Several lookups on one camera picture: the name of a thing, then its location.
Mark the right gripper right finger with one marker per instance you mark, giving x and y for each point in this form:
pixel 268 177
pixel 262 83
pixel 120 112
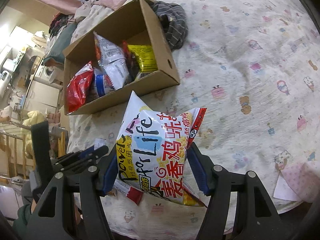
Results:
pixel 256 216

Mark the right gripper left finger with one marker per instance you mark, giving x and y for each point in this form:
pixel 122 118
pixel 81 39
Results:
pixel 54 215

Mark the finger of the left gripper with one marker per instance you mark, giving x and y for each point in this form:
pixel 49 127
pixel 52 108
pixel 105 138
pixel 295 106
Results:
pixel 85 153
pixel 97 152

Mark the white red chicken snack bag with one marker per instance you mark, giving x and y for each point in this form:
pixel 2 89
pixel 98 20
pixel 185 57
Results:
pixel 152 148

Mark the white red cartoon snack bag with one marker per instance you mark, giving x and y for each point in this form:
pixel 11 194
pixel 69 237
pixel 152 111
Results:
pixel 111 60

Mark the yellow snack bag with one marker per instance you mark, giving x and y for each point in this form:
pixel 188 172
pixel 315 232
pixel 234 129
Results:
pixel 145 57

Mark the silver red snack bar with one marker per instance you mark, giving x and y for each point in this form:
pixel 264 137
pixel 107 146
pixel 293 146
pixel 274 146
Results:
pixel 128 191

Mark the blue white snack bag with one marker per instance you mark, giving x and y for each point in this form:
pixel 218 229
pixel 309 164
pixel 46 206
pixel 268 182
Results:
pixel 101 84

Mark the red thin snack packet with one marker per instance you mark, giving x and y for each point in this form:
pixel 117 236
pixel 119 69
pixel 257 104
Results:
pixel 128 57

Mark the person's left hand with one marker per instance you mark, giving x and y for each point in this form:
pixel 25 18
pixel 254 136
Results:
pixel 33 206

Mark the wooden drying rack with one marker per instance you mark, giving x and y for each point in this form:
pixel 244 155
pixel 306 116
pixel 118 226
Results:
pixel 17 155

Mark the white washing machine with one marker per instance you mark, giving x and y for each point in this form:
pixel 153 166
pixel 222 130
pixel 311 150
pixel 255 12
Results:
pixel 44 74

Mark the white water heater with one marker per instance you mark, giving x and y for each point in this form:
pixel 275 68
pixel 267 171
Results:
pixel 4 81

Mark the teal folded cushion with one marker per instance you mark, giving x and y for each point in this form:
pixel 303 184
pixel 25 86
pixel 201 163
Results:
pixel 56 58

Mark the pile of clothes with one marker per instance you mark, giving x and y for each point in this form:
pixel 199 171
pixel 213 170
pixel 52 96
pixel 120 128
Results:
pixel 58 24

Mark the brown cardboard box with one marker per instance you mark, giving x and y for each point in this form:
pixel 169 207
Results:
pixel 137 24

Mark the dark striped garment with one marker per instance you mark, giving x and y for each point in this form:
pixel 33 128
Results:
pixel 174 22

